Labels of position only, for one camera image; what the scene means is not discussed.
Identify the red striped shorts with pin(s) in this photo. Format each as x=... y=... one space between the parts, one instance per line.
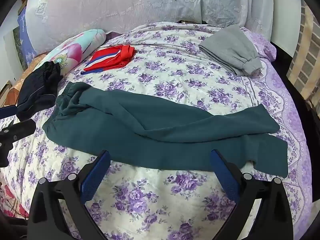
x=117 y=55

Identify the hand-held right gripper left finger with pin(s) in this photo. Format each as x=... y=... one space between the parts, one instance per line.
x=96 y=175

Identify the purple floral bedspread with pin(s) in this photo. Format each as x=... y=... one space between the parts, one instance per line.
x=175 y=80

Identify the black shorts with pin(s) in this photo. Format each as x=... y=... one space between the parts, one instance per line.
x=37 y=90

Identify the blue patterned cloth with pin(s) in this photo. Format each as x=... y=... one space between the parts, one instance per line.
x=25 y=37

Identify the grey pants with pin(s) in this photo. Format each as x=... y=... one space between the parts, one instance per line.
x=225 y=50

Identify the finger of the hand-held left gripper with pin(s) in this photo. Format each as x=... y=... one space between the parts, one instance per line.
x=22 y=127
x=8 y=111

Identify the orange blanket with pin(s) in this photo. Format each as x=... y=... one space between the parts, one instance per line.
x=15 y=85

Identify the teal pants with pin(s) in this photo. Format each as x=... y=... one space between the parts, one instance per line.
x=150 y=130

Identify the red floral cloth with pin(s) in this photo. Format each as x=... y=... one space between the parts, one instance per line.
x=11 y=200

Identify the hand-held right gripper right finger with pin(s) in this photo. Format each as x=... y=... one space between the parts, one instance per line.
x=223 y=173

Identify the floral pillow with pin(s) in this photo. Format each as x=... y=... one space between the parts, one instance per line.
x=75 y=47

